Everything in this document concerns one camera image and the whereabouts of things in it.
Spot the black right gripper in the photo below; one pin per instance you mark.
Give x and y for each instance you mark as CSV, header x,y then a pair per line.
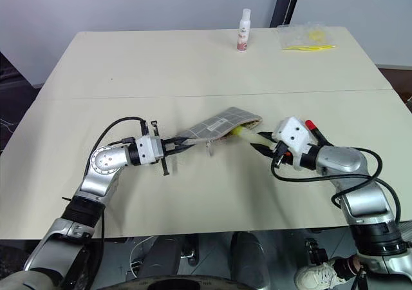
x,y
280,154

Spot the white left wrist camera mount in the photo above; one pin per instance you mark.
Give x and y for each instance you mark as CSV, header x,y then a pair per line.
x,y
148,149

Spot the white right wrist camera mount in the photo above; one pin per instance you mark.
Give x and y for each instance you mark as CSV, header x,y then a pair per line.
x,y
294,135

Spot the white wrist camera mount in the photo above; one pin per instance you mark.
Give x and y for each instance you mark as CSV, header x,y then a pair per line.
x,y
294,135
148,149

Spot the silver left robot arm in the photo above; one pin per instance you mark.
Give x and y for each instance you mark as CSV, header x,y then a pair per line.
x,y
103,161

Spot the white spray bottle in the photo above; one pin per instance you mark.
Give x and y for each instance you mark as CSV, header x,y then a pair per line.
x,y
243,32

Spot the white sneaker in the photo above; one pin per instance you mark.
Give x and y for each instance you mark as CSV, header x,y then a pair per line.
x,y
317,275

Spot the grey grid fabric pouch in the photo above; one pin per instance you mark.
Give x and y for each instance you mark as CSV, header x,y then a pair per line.
x,y
222,122

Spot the dark vertical pole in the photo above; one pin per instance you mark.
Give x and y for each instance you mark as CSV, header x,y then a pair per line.
x,y
286,3

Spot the clear bag with yellow items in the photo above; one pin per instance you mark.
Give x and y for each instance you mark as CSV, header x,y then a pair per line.
x,y
305,37

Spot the yellow highlighter pen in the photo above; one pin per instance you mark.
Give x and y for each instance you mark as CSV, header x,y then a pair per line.
x,y
254,137

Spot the dark rounded shape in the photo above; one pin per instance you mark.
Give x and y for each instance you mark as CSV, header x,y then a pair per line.
x,y
249,257
161,254

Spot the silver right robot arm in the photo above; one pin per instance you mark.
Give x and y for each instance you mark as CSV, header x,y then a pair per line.
x,y
354,174

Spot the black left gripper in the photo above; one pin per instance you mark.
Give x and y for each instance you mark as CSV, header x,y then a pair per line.
x,y
164,148

